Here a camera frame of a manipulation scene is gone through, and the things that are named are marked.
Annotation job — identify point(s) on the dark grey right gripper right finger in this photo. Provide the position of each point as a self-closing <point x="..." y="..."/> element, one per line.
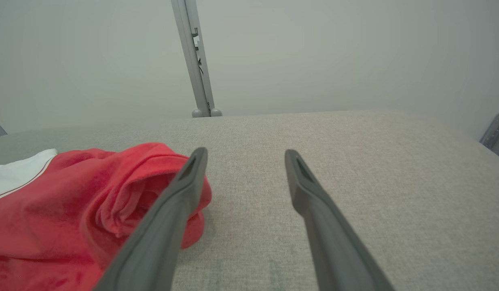
<point x="330" y="234"/>

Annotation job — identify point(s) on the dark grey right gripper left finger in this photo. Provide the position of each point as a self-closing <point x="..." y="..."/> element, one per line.
<point x="160" y="226"/>

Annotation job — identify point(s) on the red jersey with white trim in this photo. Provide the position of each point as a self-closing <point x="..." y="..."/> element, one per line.
<point x="51" y="210"/>

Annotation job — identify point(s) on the grey metal partition post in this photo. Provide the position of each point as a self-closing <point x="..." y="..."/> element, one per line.
<point x="193" y="60"/>

